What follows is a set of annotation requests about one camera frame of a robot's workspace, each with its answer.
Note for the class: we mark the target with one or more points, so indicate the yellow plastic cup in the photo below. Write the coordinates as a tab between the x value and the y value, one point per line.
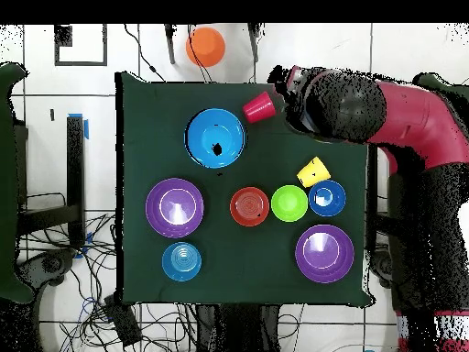
313	172

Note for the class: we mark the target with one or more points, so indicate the black metal post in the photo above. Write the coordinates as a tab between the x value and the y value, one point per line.
373	190

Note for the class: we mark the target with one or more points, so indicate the dark blue plastic bowl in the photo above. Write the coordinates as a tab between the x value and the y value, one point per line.
327	207

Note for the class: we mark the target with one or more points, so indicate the black tripod leg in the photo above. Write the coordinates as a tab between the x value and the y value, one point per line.
170	44
254	40

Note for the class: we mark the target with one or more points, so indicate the orange round object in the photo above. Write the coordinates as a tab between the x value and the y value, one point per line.
206	47

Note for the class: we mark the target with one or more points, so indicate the black power adapter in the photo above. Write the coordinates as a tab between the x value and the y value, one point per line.
122	322

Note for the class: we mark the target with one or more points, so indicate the orange-red plastic bowl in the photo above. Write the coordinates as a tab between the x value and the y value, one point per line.
249	206

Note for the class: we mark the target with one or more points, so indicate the small black object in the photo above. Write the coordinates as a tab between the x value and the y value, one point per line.
52	114

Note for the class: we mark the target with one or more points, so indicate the dark green tablecloth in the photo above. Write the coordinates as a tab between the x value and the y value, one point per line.
165	146

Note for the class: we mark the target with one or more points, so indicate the large light blue bowl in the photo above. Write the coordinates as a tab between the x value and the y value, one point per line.
205	135

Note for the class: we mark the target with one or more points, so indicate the green plastic bowl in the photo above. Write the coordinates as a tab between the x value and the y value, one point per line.
289	203

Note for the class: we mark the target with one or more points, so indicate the blue tape strip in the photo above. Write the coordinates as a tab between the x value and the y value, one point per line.
86	128

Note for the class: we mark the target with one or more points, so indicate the small light blue bowl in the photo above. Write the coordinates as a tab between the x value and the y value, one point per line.
181	261

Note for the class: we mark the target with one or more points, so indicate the green cloth covered table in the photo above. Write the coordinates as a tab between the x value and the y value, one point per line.
7	183
439	81

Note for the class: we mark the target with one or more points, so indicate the black grey chair base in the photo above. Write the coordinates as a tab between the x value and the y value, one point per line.
49	264

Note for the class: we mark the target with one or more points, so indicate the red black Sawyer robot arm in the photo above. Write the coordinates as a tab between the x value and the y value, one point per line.
414	121

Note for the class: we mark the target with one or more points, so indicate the black square floor frame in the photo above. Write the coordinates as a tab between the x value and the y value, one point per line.
63	36

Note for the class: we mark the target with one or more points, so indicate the black metal stand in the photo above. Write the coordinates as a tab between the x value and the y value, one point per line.
75	165

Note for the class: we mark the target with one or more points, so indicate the red plastic cup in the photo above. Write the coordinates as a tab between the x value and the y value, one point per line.
259	108

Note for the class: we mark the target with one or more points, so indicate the purple plastic bowl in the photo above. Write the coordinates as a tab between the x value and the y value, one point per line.
324	253
174	207

